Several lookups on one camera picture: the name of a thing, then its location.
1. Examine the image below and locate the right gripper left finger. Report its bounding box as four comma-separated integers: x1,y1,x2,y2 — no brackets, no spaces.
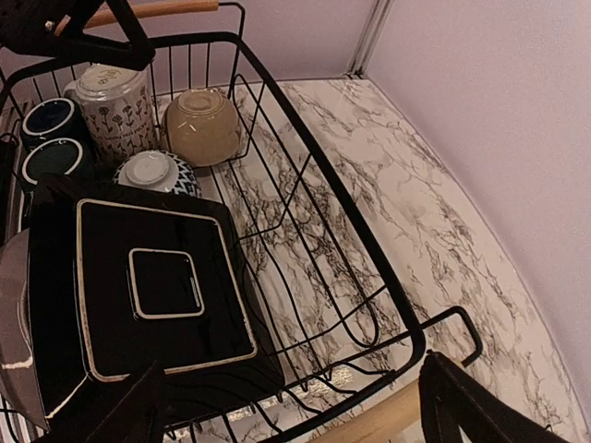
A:
68,362,165,442

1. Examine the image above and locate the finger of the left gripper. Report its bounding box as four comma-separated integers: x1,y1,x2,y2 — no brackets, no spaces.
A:
1,1,155,70

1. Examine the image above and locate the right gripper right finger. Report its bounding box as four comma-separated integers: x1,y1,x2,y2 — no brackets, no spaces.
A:
418,352,564,442

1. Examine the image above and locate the grey reindeer plate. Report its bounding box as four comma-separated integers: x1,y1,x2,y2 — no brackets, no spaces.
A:
1,230,49,431

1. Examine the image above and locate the square floral plate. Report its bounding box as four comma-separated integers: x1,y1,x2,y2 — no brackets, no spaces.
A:
29,174,284,422

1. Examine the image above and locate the dark blue cup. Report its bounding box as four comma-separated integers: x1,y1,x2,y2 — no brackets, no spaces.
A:
20,98,90,151

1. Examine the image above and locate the floral glass mug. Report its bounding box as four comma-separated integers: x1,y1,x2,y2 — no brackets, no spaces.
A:
64,64,158,168

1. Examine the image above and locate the dark teal cup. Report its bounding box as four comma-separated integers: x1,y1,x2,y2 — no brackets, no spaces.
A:
20,138,94,186

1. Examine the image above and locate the blue patterned bowl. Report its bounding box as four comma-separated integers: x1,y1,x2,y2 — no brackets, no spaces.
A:
113,150,202,198

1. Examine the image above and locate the beige bowl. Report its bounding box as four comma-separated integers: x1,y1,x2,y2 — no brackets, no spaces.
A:
161,89,241,168

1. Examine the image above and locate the black wire dish rack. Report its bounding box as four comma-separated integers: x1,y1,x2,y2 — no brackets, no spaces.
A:
26,31,482,442

